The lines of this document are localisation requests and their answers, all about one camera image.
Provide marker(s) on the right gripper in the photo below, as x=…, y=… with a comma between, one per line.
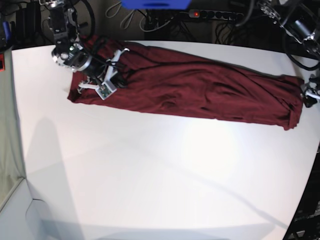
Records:
x=97, y=73

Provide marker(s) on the black power strip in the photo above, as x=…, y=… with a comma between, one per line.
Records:
x=215, y=15

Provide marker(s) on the blue box at top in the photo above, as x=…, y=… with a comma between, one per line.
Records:
x=156, y=4

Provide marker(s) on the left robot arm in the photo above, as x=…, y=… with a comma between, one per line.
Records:
x=298, y=22

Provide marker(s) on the blue handled tool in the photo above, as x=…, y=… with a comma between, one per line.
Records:
x=7, y=31

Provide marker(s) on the red box at left edge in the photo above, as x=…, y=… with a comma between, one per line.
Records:
x=2, y=62

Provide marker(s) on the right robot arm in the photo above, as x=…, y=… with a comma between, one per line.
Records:
x=70, y=51

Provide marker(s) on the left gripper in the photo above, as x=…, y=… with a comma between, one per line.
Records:
x=311, y=94

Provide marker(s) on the dark red t-shirt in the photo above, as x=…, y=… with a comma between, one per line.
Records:
x=170, y=82

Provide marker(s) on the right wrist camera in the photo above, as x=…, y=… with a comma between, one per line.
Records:
x=105, y=90

